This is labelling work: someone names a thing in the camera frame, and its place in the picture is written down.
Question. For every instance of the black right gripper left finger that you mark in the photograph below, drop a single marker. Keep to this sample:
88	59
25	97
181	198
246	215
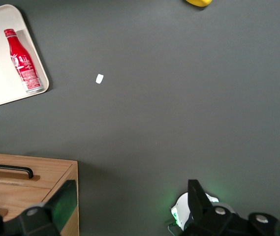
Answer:
64	204

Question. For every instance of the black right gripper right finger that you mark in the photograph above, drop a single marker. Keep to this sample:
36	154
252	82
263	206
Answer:
198	201

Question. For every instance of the red coke bottle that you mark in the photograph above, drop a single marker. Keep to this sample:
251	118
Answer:
22	64

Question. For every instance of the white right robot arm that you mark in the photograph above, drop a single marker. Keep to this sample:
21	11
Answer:
181	209

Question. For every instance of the wooden drawer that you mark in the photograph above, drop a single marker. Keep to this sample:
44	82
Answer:
48	169
14	199

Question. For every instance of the wooden drawer cabinet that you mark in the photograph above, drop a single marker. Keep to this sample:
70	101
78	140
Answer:
19	191

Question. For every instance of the yellow sponge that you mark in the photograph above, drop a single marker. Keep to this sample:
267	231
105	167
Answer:
198	2

